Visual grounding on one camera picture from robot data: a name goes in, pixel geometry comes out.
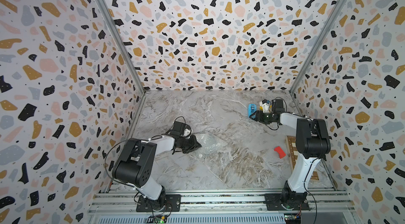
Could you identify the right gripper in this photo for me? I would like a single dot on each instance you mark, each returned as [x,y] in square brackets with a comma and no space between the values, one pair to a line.
[259,114]

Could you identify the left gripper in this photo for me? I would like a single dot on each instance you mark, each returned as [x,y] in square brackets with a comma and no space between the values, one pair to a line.
[193,145]

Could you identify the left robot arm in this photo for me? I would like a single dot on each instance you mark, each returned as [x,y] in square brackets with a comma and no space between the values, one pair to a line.
[135,163]

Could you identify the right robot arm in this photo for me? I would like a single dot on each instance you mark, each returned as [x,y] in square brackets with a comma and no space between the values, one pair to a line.
[312,143]

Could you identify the blue toy car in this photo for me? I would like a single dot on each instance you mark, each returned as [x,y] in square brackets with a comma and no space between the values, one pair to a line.
[252,108]

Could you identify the red plastic piece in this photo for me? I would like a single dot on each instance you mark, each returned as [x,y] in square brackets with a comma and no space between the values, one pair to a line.
[280,152]

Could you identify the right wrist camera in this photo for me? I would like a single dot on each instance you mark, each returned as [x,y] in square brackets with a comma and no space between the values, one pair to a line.
[266,108]

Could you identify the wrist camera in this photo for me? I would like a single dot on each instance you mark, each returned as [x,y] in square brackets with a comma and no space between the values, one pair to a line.
[266,108]
[181,129]

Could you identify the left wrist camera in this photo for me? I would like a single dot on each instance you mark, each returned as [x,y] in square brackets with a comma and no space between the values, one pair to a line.
[181,129]

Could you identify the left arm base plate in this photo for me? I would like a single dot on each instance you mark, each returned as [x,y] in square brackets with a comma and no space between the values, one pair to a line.
[158,203]

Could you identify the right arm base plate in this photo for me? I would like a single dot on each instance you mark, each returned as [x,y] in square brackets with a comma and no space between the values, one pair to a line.
[289,202]

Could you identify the aluminium mounting rail frame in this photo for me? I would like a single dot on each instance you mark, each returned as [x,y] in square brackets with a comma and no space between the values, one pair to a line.
[235,206]

